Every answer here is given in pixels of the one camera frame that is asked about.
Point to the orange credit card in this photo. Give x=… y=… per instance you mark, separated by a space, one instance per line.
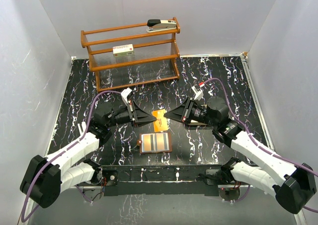
x=160 y=124

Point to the yellow VIP credit card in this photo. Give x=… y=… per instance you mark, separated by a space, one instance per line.
x=162 y=141

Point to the beige oval tray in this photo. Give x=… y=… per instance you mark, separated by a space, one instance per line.
x=196 y=123

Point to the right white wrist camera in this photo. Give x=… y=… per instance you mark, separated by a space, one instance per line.
x=198 y=92

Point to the black and beige stapler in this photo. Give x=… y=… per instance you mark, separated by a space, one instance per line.
x=155 y=25

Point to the brown leather card holder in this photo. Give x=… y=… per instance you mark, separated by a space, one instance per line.
x=139 y=143

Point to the wooden three-tier shelf rack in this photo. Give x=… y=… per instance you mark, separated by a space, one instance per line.
x=154 y=59

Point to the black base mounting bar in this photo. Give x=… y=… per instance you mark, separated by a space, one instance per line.
x=168 y=180

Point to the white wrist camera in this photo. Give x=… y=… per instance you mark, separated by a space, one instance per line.
x=198 y=92
x=126 y=94

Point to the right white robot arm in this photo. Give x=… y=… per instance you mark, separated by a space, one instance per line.
x=291 y=185

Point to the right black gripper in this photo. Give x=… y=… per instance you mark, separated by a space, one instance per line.
x=183 y=112

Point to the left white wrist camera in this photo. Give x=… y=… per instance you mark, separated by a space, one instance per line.
x=126 y=94

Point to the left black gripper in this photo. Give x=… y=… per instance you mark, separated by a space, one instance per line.
x=140 y=117

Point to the white and red staples box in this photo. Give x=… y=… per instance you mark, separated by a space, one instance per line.
x=123 y=50

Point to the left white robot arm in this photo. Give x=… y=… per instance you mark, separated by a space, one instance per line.
x=47 y=177

